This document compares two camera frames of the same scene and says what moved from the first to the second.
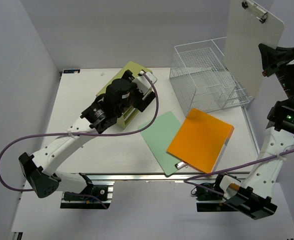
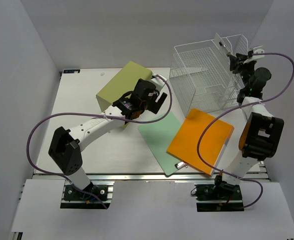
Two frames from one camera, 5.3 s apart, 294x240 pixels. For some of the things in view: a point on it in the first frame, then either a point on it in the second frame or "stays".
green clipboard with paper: [159, 135] stays
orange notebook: [202, 140] stays
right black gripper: [276, 57] -> [235, 61]
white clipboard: [249, 25] -> [223, 52]
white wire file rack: [201, 80] stays
